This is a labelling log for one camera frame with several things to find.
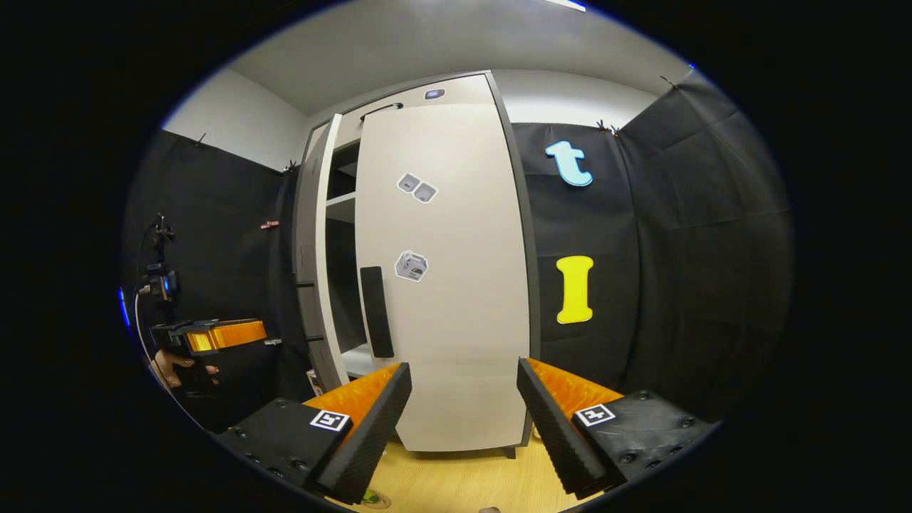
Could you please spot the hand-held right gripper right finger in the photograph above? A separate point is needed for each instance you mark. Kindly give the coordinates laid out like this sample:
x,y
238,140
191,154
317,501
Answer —
x,y
552,431

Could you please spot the black backdrop cloth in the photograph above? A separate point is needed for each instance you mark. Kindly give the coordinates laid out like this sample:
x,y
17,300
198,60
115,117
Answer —
x,y
677,249
214,249

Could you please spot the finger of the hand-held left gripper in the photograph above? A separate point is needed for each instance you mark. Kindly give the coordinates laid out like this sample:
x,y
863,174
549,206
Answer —
x,y
228,335

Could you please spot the beige cabinet drawer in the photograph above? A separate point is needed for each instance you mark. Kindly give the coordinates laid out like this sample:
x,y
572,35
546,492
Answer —
x,y
456,91

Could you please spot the large ceiling light panel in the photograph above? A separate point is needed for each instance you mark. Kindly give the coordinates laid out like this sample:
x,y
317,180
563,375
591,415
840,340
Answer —
x,y
568,5

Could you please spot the white cabinet door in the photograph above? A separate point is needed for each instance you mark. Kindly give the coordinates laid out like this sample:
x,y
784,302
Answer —
x,y
463,320
329,249

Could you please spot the white and grey cabinet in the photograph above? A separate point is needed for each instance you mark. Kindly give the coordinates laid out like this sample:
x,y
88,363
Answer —
x,y
516,214

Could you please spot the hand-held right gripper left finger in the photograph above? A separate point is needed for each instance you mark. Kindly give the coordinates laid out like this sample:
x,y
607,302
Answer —
x,y
370,431

